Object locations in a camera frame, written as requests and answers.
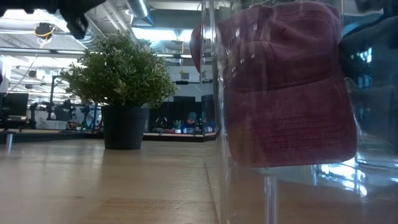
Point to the maroon baseball cap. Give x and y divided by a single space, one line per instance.
286 93

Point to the green artificial bushy plant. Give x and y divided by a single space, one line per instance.
119 71

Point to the long ceiling light fixture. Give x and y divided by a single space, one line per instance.
161 35

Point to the black computer monitor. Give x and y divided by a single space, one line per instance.
15 104

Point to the black plastic plant pot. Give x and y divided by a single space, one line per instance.
124 127

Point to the wooden background desk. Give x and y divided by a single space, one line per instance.
172 136

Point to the person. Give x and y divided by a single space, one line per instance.
190 123

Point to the large clear plastic bin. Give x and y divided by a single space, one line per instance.
248 186

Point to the small clear plastic bin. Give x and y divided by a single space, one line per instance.
376 124

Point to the silver ceiling air duct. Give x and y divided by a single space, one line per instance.
137 7

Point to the black overhead camera stand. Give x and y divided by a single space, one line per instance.
189 82

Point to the short metal post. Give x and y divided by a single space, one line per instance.
9 141

